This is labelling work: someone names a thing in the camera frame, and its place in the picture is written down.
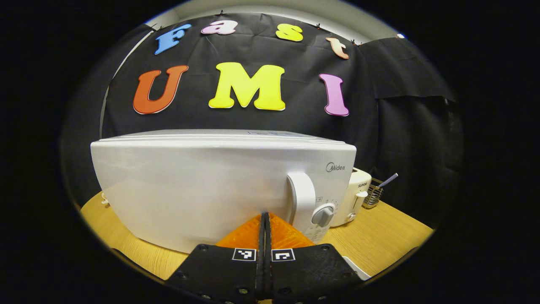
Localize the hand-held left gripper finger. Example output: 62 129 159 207
165 212 266 304
265 212 364 304

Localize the white microwave oven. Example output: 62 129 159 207
90 129 357 254

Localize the white rectangular tray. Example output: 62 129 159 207
342 255 372 281

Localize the cream toaster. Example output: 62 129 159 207
330 168 373 228

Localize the metal wire basket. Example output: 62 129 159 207
363 177 385 209

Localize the metal utensil handle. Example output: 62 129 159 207
378 172 399 189

